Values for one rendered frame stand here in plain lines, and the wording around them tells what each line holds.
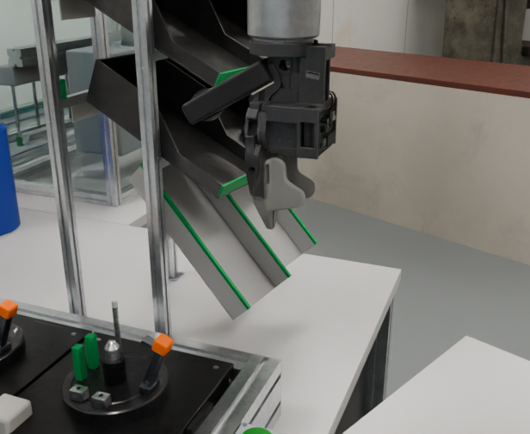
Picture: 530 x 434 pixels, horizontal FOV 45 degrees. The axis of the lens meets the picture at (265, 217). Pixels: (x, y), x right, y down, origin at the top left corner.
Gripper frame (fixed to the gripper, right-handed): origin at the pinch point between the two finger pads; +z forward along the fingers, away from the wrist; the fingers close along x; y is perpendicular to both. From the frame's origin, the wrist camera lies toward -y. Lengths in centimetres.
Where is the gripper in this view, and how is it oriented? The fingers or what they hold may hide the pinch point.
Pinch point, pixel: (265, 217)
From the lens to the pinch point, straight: 74.8
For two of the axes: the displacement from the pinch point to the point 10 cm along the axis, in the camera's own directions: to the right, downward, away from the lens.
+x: 3.7, -3.4, 8.7
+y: 9.3, 1.3, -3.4
